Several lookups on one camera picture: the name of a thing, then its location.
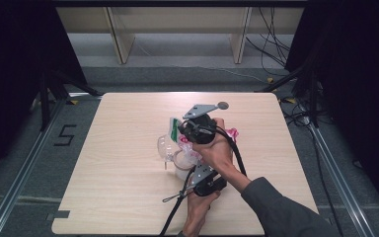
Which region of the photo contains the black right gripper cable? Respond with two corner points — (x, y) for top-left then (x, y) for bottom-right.
(214, 125), (248, 178)

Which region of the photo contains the pink white plastic bag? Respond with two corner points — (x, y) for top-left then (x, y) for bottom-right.
(168, 117), (240, 162)

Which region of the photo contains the beige wooden desk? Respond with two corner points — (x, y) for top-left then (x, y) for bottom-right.
(54, 5), (307, 65)

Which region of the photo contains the grey cable tie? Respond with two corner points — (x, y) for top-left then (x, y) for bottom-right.
(161, 189), (191, 203)

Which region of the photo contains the black metal stand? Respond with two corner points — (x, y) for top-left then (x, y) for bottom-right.
(38, 67), (104, 132)
(256, 62), (324, 128)

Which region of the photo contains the clear glass jar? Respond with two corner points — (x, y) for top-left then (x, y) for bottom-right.
(157, 133), (198, 182)

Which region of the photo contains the tangle of floor cables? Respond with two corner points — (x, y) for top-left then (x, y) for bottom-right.
(278, 95), (314, 128)

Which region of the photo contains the person's right hand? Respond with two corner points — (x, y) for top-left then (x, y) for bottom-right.
(191, 118), (242, 181)

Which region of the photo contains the person's left hand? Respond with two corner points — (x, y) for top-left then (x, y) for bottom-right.
(185, 191), (221, 229)

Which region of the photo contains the bundle of black cables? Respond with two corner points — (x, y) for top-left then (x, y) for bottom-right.
(245, 6), (298, 79)

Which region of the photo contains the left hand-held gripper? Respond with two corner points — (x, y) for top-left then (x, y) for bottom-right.
(189, 162), (228, 198)

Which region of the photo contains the black tape patch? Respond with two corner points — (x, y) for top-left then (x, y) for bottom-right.
(45, 209), (71, 221)

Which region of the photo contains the thin white floor cable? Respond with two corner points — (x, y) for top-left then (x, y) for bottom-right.
(174, 63), (267, 83)

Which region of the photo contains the black curtain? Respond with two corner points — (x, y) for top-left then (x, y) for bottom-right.
(285, 0), (379, 226)
(0, 0), (89, 187)

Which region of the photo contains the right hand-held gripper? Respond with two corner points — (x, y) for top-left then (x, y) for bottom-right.
(177, 102), (221, 145)

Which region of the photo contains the aluminium floor rail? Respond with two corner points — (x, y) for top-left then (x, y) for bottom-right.
(308, 123), (378, 237)
(0, 98), (67, 237)

